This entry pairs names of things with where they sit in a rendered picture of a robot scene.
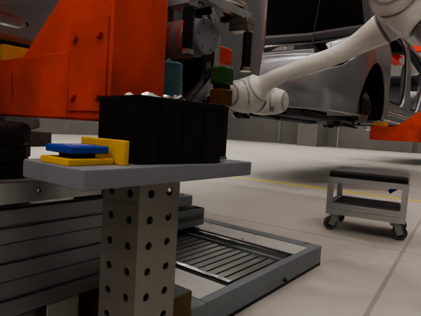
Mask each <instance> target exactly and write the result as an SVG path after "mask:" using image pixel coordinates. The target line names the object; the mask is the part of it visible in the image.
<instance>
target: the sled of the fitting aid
mask: <svg viewBox="0 0 421 316"><path fill-rule="evenodd" d="M202 224H204V208H203V207H200V206H194V205H189V206H182V207H179V216H178V228H177V230H180V229H185V228H190V227H193V226H198V225H202Z"/></svg>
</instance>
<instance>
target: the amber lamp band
mask: <svg viewBox="0 0 421 316"><path fill-rule="evenodd" d="M209 103H214V104H219V105H224V106H225V107H231V105H232V90H228V89H225V88H211V89H210V97H209Z"/></svg>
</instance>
